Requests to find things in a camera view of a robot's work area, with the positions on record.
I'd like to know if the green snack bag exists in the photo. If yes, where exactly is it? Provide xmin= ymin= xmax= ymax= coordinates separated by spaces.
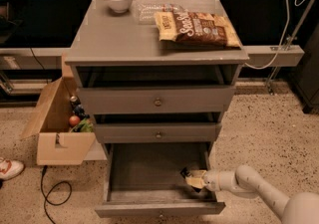
xmin=71 ymin=118 xmax=94 ymax=132

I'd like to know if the red apple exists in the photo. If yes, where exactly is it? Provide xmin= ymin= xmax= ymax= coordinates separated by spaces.
xmin=69 ymin=115 xmax=81 ymax=126

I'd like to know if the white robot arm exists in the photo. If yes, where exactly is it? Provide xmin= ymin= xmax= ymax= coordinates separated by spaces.
xmin=181 ymin=165 xmax=319 ymax=224

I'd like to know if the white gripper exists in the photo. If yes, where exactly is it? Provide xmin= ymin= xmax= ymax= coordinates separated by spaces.
xmin=185 ymin=169 xmax=221 ymax=191

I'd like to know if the grey top drawer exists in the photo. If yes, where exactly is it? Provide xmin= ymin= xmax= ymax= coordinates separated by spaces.
xmin=77 ymin=86 xmax=234 ymax=114

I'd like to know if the open cardboard box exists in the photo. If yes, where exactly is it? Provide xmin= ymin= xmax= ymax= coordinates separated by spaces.
xmin=21 ymin=77 xmax=107 ymax=165

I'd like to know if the white hanging cable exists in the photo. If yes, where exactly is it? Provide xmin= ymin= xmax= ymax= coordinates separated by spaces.
xmin=244 ymin=0 xmax=313 ymax=71

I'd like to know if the grey open bottom drawer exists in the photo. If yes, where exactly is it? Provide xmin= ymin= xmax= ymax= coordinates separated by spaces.
xmin=96 ymin=142 xmax=225 ymax=218

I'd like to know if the black floor cable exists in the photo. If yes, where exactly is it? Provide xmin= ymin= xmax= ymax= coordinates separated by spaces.
xmin=40 ymin=165 xmax=73 ymax=224

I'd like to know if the grey middle drawer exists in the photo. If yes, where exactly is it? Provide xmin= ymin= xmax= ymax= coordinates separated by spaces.
xmin=95 ymin=122 xmax=221 ymax=143

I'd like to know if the white and orange sneaker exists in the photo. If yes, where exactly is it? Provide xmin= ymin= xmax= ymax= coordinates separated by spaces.
xmin=0 ymin=157 xmax=25 ymax=180

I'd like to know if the brown sea salt chip bag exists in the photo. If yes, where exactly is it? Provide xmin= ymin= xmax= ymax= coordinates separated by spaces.
xmin=154 ymin=12 xmax=240 ymax=48

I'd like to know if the dark soda can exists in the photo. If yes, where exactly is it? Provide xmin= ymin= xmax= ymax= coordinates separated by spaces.
xmin=70 ymin=96 xmax=81 ymax=107

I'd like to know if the grey wooden drawer cabinet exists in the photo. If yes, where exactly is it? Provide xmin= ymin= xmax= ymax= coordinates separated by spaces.
xmin=64 ymin=0 xmax=250 ymax=152

